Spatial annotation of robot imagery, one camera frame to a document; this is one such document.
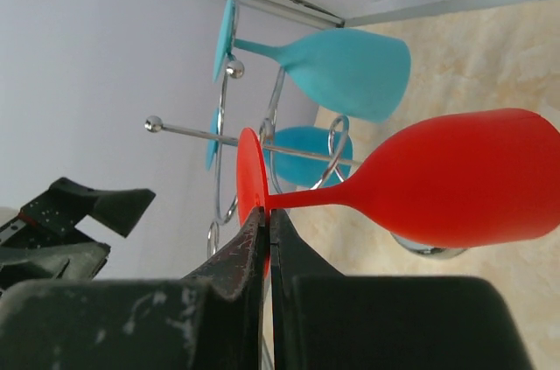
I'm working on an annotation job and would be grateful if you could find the red wine glass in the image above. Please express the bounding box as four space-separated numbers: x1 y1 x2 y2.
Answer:
236 108 559 250

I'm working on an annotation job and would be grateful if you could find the blue wine glass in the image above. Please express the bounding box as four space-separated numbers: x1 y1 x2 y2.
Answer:
205 108 354 185

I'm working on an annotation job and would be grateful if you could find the chrome wine glass rack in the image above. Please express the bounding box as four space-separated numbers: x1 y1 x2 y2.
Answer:
143 59 469 261

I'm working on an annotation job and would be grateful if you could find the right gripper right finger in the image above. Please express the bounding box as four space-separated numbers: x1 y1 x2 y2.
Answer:
269 210 532 369

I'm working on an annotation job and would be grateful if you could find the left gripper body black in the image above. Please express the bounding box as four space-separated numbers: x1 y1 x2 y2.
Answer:
1 177 156 291

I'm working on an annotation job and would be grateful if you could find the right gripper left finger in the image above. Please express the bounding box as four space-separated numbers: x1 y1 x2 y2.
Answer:
1 207 266 369

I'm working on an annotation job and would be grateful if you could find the teal wine glass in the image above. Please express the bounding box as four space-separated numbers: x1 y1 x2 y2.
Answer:
213 0 412 122

